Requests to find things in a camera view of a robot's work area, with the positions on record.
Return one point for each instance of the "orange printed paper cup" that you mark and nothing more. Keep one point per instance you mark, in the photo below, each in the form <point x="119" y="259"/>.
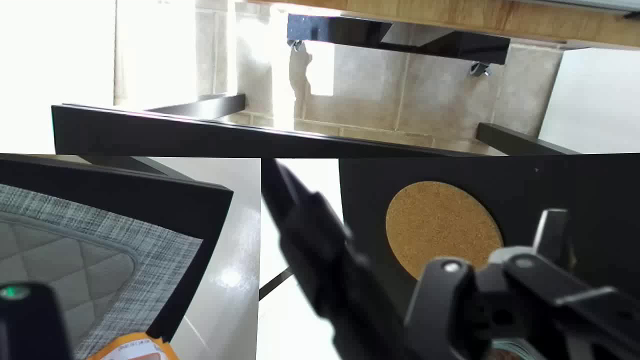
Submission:
<point x="136" y="347"/>

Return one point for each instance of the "grey quilted pot holder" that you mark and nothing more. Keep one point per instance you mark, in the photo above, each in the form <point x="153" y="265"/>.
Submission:
<point x="113" y="275"/>

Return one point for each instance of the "round cork coaster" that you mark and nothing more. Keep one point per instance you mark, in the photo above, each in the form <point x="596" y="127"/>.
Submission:
<point x="433" y="218"/>

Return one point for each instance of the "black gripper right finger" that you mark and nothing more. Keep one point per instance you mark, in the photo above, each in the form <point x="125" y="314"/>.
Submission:
<point x="593" y="323"/>

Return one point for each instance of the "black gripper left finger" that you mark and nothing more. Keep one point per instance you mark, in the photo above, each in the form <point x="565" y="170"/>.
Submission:
<point x="436" y="326"/>

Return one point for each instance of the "black low table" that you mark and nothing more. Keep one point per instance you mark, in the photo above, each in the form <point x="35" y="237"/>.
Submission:
<point x="169" y="132"/>

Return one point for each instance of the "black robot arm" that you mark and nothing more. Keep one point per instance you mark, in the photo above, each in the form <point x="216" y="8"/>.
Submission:
<point x="340" y="286"/>

